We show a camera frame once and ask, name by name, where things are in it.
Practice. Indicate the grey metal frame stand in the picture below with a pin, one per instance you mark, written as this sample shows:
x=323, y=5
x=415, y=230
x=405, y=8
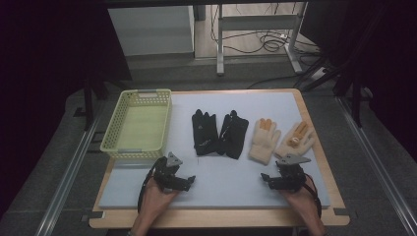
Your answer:
x=257, y=23

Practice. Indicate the aluminium floor rail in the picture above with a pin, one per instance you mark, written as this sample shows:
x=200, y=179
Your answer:
x=69, y=177
x=377, y=164

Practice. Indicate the white cabinet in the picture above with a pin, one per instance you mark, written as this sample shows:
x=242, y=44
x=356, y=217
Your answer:
x=150, y=31

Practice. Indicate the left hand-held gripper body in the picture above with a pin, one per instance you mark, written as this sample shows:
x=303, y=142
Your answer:
x=165, y=173

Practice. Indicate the pale green plastic basket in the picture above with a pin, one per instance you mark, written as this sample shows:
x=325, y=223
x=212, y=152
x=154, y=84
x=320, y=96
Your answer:
x=137, y=126

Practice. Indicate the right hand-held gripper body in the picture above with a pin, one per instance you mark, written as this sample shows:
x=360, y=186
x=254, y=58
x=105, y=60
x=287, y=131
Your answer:
x=290, y=175

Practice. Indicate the cream knit glove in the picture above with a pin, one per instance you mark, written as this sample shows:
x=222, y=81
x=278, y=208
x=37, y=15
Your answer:
x=296, y=141
x=264, y=141

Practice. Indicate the black tripod stand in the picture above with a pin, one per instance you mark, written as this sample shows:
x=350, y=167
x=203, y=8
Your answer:
x=355, y=98

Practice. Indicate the black glove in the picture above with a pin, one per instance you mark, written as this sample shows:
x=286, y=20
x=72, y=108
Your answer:
x=233, y=136
x=204, y=134

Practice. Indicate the person's right hand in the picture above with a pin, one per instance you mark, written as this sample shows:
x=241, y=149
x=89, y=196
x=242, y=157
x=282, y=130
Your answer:
x=301, y=203

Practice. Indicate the person's left hand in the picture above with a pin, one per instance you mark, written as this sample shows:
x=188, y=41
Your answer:
x=155, y=200

